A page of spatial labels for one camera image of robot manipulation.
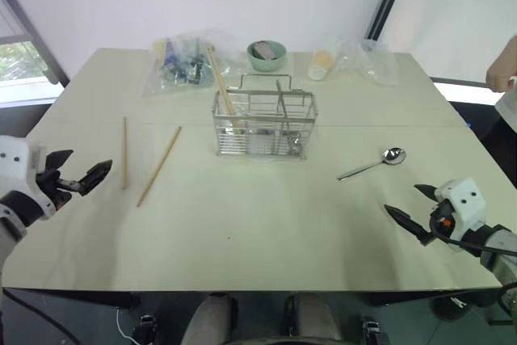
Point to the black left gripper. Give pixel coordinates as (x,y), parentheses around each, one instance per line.
(56,183)

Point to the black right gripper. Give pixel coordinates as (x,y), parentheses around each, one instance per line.
(440,220)

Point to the bystander bare forearm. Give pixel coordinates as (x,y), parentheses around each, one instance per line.
(509,50)

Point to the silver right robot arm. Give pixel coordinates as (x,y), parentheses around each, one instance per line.
(498,248)

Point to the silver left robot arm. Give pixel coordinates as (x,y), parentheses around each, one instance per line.
(12,215)

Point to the bystander bare hand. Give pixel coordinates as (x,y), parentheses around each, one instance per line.
(501,76)

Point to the wooden chopstick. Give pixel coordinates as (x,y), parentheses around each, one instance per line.
(222,78)
(124,151)
(218,80)
(159,166)

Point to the silver metal spoon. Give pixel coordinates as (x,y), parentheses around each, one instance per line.
(393,155)
(281,98)

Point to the black round base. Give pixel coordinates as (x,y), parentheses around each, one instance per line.
(450,308)

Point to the bystander white garment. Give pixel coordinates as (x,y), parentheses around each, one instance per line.
(509,104)

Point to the clear bag of cutlery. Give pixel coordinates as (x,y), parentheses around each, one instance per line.
(182,66)

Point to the crumpled clear plastic bag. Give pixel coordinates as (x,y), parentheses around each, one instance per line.
(375,64)

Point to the grey rounded leg shape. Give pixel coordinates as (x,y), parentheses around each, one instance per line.
(313,321)
(210,321)

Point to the clear plastic cup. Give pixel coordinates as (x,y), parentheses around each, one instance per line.
(323,48)

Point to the pale green bowl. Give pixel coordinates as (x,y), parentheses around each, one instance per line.
(266,64)

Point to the grey flat item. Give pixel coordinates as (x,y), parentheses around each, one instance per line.
(267,51)

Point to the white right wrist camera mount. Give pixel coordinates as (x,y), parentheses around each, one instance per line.
(464,199)

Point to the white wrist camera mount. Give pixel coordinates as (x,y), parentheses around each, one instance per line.
(16,159)
(464,199)

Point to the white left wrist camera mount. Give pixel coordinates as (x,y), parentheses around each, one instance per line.
(16,159)

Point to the dark window frame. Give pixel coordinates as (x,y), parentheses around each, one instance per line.
(42,48)

